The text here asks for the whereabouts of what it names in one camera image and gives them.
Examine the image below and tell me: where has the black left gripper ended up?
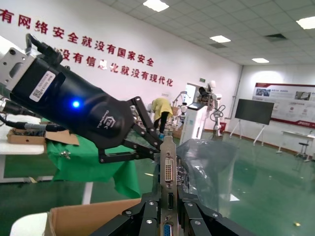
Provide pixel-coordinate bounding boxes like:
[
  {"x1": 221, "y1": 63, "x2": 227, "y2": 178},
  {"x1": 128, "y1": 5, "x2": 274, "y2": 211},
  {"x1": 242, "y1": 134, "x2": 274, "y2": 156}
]
[{"x1": 17, "y1": 73, "x2": 164, "y2": 164}]

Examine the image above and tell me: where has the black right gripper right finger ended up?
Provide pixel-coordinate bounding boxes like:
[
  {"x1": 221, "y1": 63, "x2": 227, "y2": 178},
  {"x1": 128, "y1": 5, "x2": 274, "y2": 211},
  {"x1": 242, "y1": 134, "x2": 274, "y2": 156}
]
[{"x1": 177, "y1": 191, "x2": 259, "y2": 236}]

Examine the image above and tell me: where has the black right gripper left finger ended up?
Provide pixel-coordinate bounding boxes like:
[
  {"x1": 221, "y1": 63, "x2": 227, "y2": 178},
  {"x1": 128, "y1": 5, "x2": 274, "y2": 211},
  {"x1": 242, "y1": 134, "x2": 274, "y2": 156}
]
[{"x1": 91, "y1": 193, "x2": 162, "y2": 236}]

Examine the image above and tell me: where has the graphics card with metal bracket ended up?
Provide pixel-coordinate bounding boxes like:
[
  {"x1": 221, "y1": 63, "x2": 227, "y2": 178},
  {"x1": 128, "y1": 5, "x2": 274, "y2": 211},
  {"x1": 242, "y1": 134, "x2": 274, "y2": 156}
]
[{"x1": 157, "y1": 134, "x2": 195, "y2": 236}]

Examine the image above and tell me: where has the clear antistatic plastic bag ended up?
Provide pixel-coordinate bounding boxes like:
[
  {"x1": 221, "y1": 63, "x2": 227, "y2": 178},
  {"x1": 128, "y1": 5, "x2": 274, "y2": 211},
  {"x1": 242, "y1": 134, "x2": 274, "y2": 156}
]
[{"x1": 151, "y1": 139, "x2": 241, "y2": 217}]

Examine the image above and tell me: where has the brown cardboard box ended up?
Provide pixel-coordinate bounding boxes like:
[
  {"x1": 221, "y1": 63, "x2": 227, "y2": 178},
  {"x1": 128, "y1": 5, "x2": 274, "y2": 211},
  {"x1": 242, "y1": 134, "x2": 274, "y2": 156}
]
[{"x1": 46, "y1": 198, "x2": 143, "y2": 236}]

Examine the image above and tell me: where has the person in yellow coat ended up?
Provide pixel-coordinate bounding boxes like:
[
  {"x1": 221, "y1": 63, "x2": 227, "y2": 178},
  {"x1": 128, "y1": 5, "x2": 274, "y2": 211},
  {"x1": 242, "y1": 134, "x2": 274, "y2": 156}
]
[{"x1": 150, "y1": 97, "x2": 174, "y2": 141}]

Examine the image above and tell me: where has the green cloth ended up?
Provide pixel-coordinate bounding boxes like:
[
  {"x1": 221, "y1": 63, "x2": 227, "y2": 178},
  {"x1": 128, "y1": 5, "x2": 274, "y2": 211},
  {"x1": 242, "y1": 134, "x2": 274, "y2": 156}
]
[{"x1": 46, "y1": 134, "x2": 141, "y2": 200}]

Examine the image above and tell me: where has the small white robot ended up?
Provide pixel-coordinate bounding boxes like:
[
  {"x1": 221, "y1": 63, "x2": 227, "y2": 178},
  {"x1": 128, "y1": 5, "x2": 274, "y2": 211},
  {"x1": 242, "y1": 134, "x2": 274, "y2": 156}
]
[{"x1": 178, "y1": 103, "x2": 189, "y2": 124}]

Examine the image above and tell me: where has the white kiosk with screen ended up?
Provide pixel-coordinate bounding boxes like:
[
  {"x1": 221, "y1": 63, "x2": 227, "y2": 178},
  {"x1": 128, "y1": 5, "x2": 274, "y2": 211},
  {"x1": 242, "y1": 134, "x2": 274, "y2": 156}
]
[{"x1": 179, "y1": 102, "x2": 210, "y2": 148}]

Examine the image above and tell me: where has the white humanoid robot on stand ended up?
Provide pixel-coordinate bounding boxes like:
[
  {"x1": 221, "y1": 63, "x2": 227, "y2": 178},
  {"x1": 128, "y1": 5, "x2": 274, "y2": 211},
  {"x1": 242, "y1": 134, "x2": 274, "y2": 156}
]
[{"x1": 198, "y1": 80, "x2": 227, "y2": 138}]

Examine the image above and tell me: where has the brown cardboard parts tray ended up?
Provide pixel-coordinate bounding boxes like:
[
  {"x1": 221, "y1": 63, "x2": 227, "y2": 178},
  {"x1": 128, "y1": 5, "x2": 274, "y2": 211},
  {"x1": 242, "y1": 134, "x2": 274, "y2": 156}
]
[{"x1": 6, "y1": 121, "x2": 80, "y2": 146}]

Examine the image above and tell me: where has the white workbench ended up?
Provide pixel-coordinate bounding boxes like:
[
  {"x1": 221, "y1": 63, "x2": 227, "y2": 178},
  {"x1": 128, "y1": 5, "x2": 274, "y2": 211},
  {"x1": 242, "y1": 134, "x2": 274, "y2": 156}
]
[{"x1": 0, "y1": 115, "x2": 94, "y2": 205}]

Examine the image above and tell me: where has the black display on tripod stand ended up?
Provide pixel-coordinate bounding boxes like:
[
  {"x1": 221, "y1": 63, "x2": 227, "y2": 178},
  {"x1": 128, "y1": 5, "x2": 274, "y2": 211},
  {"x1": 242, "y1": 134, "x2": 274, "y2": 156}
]
[{"x1": 230, "y1": 98, "x2": 275, "y2": 148}]

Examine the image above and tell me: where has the black round stool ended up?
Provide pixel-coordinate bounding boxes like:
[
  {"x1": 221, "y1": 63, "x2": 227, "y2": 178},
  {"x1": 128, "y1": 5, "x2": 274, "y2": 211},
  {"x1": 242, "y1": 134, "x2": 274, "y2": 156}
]
[{"x1": 295, "y1": 142, "x2": 313, "y2": 162}]

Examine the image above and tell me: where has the small white table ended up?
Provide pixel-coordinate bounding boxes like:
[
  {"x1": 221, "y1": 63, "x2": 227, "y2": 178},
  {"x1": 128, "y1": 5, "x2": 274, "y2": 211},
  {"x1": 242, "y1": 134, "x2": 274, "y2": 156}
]
[{"x1": 277, "y1": 129, "x2": 315, "y2": 154}]

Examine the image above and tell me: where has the dark ceiling air vent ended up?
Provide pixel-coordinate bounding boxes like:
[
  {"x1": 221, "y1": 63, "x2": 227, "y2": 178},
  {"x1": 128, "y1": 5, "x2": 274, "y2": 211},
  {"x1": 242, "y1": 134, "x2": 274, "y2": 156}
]
[{"x1": 264, "y1": 33, "x2": 287, "y2": 42}]

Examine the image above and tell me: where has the left gripper cable metal connector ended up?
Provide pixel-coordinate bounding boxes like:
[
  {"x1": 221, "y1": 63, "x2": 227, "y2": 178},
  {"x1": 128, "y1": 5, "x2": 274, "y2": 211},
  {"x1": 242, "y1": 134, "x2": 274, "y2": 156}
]
[
  {"x1": 0, "y1": 114, "x2": 65, "y2": 132},
  {"x1": 0, "y1": 97, "x2": 37, "y2": 116}
]

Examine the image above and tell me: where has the black left wrist camera cable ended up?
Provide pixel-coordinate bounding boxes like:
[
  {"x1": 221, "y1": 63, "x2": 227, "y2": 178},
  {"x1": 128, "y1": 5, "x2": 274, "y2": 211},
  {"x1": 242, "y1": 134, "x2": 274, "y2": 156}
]
[{"x1": 25, "y1": 32, "x2": 63, "y2": 65}]

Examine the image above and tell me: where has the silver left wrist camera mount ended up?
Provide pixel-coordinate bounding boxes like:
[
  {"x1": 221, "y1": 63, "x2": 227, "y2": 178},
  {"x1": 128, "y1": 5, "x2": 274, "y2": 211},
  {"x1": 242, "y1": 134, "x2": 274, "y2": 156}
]
[{"x1": 0, "y1": 48, "x2": 66, "y2": 103}]

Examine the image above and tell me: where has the wall poster with round icons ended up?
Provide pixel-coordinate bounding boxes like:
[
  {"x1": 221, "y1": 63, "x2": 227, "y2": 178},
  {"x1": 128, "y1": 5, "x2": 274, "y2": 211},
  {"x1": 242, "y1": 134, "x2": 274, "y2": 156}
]
[{"x1": 252, "y1": 82, "x2": 315, "y2": 129}]

